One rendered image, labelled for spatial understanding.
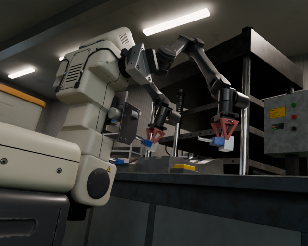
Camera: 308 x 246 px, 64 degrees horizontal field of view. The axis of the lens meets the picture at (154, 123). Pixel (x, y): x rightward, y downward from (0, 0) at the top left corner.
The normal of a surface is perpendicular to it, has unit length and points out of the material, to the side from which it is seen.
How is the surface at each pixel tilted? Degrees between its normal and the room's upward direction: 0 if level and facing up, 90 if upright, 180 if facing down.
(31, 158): 90
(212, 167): 90
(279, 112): 90
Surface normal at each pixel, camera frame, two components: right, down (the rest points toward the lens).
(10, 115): 0.82, -0.02
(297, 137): -0.80, -0.26
